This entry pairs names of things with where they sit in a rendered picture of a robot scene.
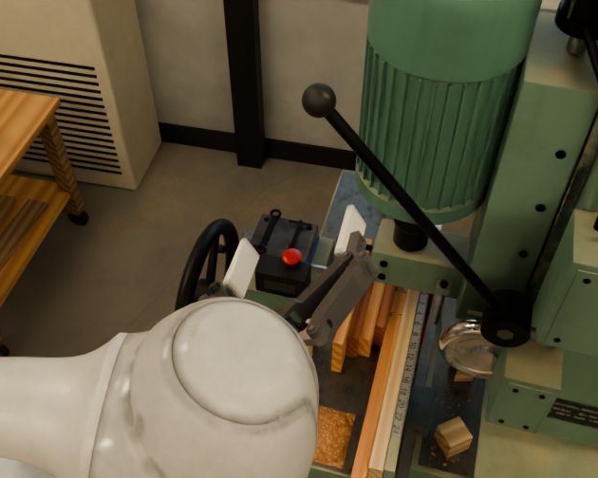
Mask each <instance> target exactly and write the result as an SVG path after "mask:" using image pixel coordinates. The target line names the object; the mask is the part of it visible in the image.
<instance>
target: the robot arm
mask: <svg viewBox="0 0 598 478"><path fill-rule="evenodd" d="M365 226H366V223H365V221H364V219H363V218H362V217H361V216H360V214H359V213H358V211H357V210H356V208H355V207H354V205H348V206H347V207H346V213H345V217H344V221H343V224H342V227H341V230H340V234H339V237H338V241H337V245H336V248H335V251H334V254H335V255H336V256H337V259H336V260H335V261H334V262H333V263H332V264H331V265H330V266H329V267H328V268H327V269H326V270H325V271H324V272H323V273H322V274H321V275H320V276H319V277H318V278H317V279H316V280H315V281H313V282H312V283H311V284H310V285H309V286H308V287H307V288H306V289H305V290H304V291H303V292H302V293H301V294H300V295H299V296H298V297H297V298H295V299H294V298H290V299H288V300H287V301H286V302H285V303H284V304H283V305H282V306H281V307H280V308H276V309H273V310H271V309H269V308H267V307H266V306H264V305H262V304H260V303H256V302H253V301H249V300H246V299H244V296H245V294H246V291H247V288H248V286H249V283H250V281H251V278H252V275H253V272H254V270H255V267H256V264H257V262H258V259H259V256H260V255H259V254H258V253H257V251H256V250H255V249H254V248H253V246H252V245H251V244H250V242H249V241H248V240H247V238H243V239H241V240H240V243H239V245H238V248H237V250H236V252H235V255H234V257H233V260H232V262H231V264H230V267H229V268H228V270H227V271H226V272H225V275H224V277H223V279H222V282H221V284H220V283H219V282H218V281H215V282H213V283H211V284H210V286H209V289H210V290H211V292H212V293H213V294H212V295H211V296H208V295H207V294H204V295H202V296H200V297H199V299H198V301H197V302H196V303H191V304H189V305H187V306H185V307H183V308H181V309H179V310H177V311H176V312H174V313H172V314H171V315H169V316H167V317H166V318H164V319H163V320H161V321H160V322H158V323H157V324H156V325H155V326H154V327H153V328H152V329H151V330H150V331H144V332H139V333H119V334H118V335H117V336H115V337H114V338H113V339H112V340H110V341H109V342H108V343H106V344H105V345H103V346H102V347H100V348H98V349H97V350H95V351H92V352H90V353H87V354H85V355H81V356H77V357H68V358H28V357H0V478H308V473H309V470H310V467H311V464H312V460H313V457H314V453H315V450H316V445H317V436H318V406H319V384H318V377H317V372H316V369H315V365H314V363H313V360H312V357H311V355H310V353H309V351H308V348H307V346H313V345H317V347H318V348H319V349H320V350H321V351H322V352H325V351H327V350H329V349H330V347H331V345H332V343H333V341H334V338H335V336H336V333H337V330H338V329H339V328H340V326H341V325H342V323H343V322H344V321H345V319H346V317H347V316H348V315H349V313H350V312H351V311H352V309H353V308H354V306H355V305H356V304H357V302H358V301H359V300H360V299H361V298H362V296H363V295H364V293H365V292H366V290H367V289H368V288H369V286H370V285H371V283H372V282H373V281H374V279H375V278H376V276H377V275H378V274H379V272H380V270H379V269H378V267H377V266H376V264H375V263H374V261H373V260H372V258H371V257H370V255H369V254H368V253H367V251H366V250H365V247H366V240H365V239H364V230H365ZM293 311H294V312H295V313H296V315H297V316H298V317H299V318H300V320H301V323H300V325H299V326H297V324H296V322H295V320H294V319H293V318H292V317H291V315H290V314H291V313H292V312H293Z"/></svg>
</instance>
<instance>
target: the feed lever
mask: <svg viewBox="0 0 598 478"><path fill-rule="evenodd" d="M302 105H303V107H304V109H305V111H306V112H307V113H308V114H309V115H310V116H312V117H314V118H318V119H319V118H325V119H326V120H327V121H328V122H329V123H330V125H331V126H332V127H333V128H334V129H335V130H336V131H337V133H338V134H339V135H340V136H341V137H342V138H343V140H344V141H345V142H346V143H347V144H348V145H349V147H350V148H351V149H352V150H353V151H354V152H355V153H356V155H357V156H358V157H359V158H360V159H361V160H362V162H363V163H364V164H365V165H366V166H367V167H368V169H369V170H370V171H371V172H372V173H373V174H374V175H375V176H376V177H377V178H378V179H379V180H380V181H381V183H382V184H383V185H384V186H385V187H386V188H387V190H388V191H389V192H390V193H391V194H392V195H393V197H394V198H395V199H396V200H397V201H398V202H399V203H400V205H401V206H402V207H403V208H404V209H405V210H406V212H407V213H408V214H409V215H410V216H411V217H412V219H413V220H414V221H415V222H416V223H417V224H418V225H419V227H420V228H421V229H422V230H423V231H424V232H425V234H426V235H427V236H428V237H429V238H430V239H431V241H432V242H433V243H434V244H435V245H436V246H437V247H438V249H439V250H440V251H441V252H442V253H443V254H444V256H445V257H446V258H447V259H448V260H449V261H450V263H451V264H452V265H453V266H454V267H455V268H456V269H457V271H458V272H459V273H460V274H461V275H462V277H463V278H464V279H465V280H466V281H467V282H468V283H469V285H470V286H471V287H472V288H473V289H474V290H475V291H476V293H477V294H478V295H479V296H480V297H481V299H482V300H483V301H484V304H483V311H482V319H481V326H480V333H481V335H482V336H483V338H484V339H485V340H487V341H488V342H490V343H492V344H494V345H497V346H501V347H516V346H520V345H522V344H524V343H526V342H527V341H528V340H533V341H535V342H536V328H535V327H533V326H532V318H533V303H532V301H531V300H530V299H529V298H528V297H527V296H526V295H524V294H522V293H521V292H518V291H515V290H511V289H499V290H496V291H493V292H492V291H491V290H490V289H489V288H488V287H487V286H486V285H485V284H484V283H483V282H482V281H481V279H480V278H479V277H478V276H477V275H476V273H475V272H474V271H473V270H472V269H471V268H470V266H469V265H468V264H467V263H466V262H465V261H464V259H463V258H462V257H461V256H460V255H459V254H458V252H457V251H456V250H455V249H454V247H453V246H452V245H451V244H450V243H449V242H448V240H447V239H446V238H445V237H444V236H443V235H442V233H441V232H440V231H439V230H438V229H437V227H436V226H435V225H434V224H433V223H432V221H431V220H430V219H429V218H428V217H427V216H426V214H425V213H424V212H423V211H422V210H421V209H420V207H419V206H418V205H417V204H416V203H415V201H414V200H413V199H412V198H411V197H410V196H409V194H408V193H407V192H406V191H405V190H404V188H403V187H402V186H401V185H400V184H399V182H398V181H397V180H396V179H395V178H394V177H393V175H392V174H391V173H389V172H388V171H387V169H386V168H385V167H384V166H383V165H382V163H381V162H380V161H379V160H378V159H377V157H376V156H375V155H374V154H373V153H372V152H371V150H370V149H369V148H368V147H367V146H366V145H365V143H364V142H363V141H362V140H361V139H360V137H359V136H358V135H357V134H356V133H355V131H354V130H353V129H352V128H351V127H350V126H349V124H348V123H347V122H346V121H345V120H344V118H343V117H342V116H341V115H340V114H339V113H338V111H337V110H336V109H335V106H336V95H335V93H334V91H333V89H332V88H331V87H330V86H328V85H327V84H325V83H314V84H312V85H310V86H309V87H308V88H307V89H306V90H305V91H304V93H303V96H302ZM536 343H537V342H536Z"/></svg>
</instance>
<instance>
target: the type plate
mask: <svg viewBox="0 0 598 478"><path fill-rule="evenodd" d="M547 417H550V418H554V419H558V420H562V421H566V422H570V423H574V424H578V425H582V426H586V427H590V428H594V429H598V407H594V406H590V405H587V404H582V403H578V402H574V401H570V400H566V399H562V398H558V397H557V398H556V400H555V401H554V403H553V405H552V407H551V409H550V411H549V413H548V415H547Z"/></svg>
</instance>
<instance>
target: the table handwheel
mask: <svg viewBox="0 0 598 478"><path fill-rule="evenodd" d="M221 234H222V235H223V238H224V242H225V247H226V261H225V272H226V271H227V270H228V268H229V267H230V264H231V262H232V260H233V257H234V251H235V250H236V249H237V248H238V245H239V239H238V234H237V231H236V228H235V226H234V224H233V223H232V222H231V221H229V220H227V219H223V218H220V219H216V220H215V221H213V222H212V223H210V224H209V225H208V226H207V227H206V228H205V229H204V231H203V232H202V233H201V234H200V235H199V237H198V239H197V240H196V243H195V245H194V247H193V249H192V251H191V253H190V256H189V258H188V261H187V263H186V266H185V268H184V271H183V274H182V277H181V281H180V284H179V288H178V295H177V299H176V305H175V311H174V312H176V311H177V310H179V309H181V308H183V307H185V306H187V305H189V304H191V303H196V302H197V301H198V299H199V297H200V296H202V295H204V294H207V295H208V296H211V295H212V294H213V293H212V292H211V290H210V289H209V286H210V284H211V283H213V282H215V273H216V261H217V253H218V245H219V238H220V235H221ZM208 254H209V259H208V265H207V273H206V279H204V278H201V279H200V280H199V277H200V274H201V271H202V269H203V266H204V264H205V261H206V259H207V256H208ZM225 272H224V275H225Z"/></svg>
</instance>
